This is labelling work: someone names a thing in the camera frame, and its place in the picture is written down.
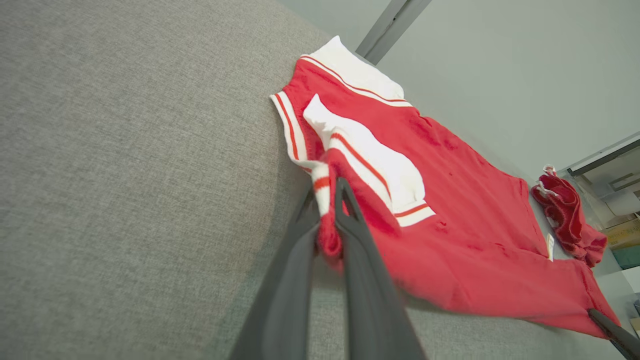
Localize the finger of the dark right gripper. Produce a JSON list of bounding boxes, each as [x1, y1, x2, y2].
[[587, 308, 640, 360]]

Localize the red white jersey shirt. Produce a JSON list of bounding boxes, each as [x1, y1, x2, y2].
[[269, 35, 621, 340]]

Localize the red shorts with white stripe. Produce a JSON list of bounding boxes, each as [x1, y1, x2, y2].
[[530, 164, 609, 269]]

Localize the yellowish cardboard box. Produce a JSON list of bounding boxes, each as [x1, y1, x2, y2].
[[602, 215, 640, 250]]

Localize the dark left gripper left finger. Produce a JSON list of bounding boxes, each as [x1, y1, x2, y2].
[[228, 187, 321, 360]]

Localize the grey fabric sofa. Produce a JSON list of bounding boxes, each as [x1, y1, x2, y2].
[[0, 0, 640, 360]]

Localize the grey partition post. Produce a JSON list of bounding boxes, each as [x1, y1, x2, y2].
[[354, 0, 434, 66]]

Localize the grey metal shelf unit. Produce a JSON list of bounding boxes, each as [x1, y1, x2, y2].
[[557, 131, 640, 229]]

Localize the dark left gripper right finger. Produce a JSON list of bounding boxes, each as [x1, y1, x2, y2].
[[333, 177, 427, 360]]

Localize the dark green box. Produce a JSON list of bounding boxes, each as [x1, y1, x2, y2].
[[612, 244, 640, 271]]

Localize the white cabinet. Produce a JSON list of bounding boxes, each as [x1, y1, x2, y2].
[[594, 265, 640, 332]]

